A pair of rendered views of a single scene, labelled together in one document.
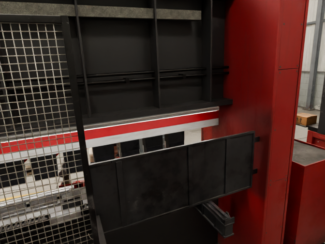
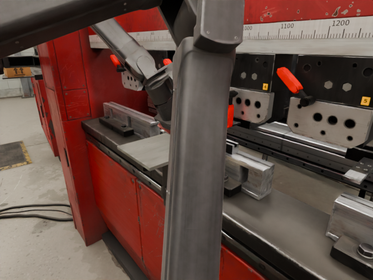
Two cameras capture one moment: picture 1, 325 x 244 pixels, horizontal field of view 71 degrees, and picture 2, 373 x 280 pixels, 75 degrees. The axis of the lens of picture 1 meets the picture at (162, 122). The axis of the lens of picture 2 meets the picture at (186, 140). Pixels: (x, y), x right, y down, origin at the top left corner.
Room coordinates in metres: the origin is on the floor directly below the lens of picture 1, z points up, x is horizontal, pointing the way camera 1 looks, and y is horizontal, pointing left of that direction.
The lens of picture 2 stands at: (1.98, 1.02, 1.28)
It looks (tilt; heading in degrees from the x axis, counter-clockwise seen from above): 22 degrees down; 252
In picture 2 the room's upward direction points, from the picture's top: straight up
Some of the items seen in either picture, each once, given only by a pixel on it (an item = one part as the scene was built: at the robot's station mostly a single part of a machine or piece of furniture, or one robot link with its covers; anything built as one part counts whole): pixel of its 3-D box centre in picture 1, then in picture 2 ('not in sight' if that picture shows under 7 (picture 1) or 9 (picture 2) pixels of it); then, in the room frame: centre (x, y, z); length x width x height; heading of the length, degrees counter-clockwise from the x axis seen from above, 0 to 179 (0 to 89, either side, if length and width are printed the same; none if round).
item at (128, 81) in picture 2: (174, 140); (137, 69); (1.84, -0.10, 1.18); 0.15 x 0.09 x 0.17; 113
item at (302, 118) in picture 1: (305, 118); (16, 70); (2.81, -1.84, 1.04); 0.30 x 0.26 x 0.12; 107
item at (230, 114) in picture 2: not in sight; (230, 109); (1.68, 0.46, 1.12); 0.04 x 0.02 x 0.10; 23
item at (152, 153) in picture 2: not in sight; (170, 145); (1.81, 0.35, 1.00); 0.26 x 0.18 x 0.01; 23
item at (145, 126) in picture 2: not in sight; (129, 119); (1.89, -0.21, 0.92); 0.50 x 0.06 x 0.10; 113
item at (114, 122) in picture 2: not in sight; (115, 125); (1.96, -0.24, 0.89); 0.30 x 0.05 x 0.03; 113
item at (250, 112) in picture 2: (103, 153); (253, 85); (1.61, 0.46, 1.18); 0.15 x 0.09 x 0.17; 113
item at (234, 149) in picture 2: not in sight; (211, 139); (1.67, 0.32, 0.98); 0.20 x 0.03 x 0.03; 113
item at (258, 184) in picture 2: not in sight; (216, 159); (1.66, 0.35, 0.92); 0.39 x 0.06 x 0.10; 113
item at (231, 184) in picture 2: not in sight; (200, 171); (1.72, 0.35, 0.89); 0.30 x 0.05 x 0.03; 113
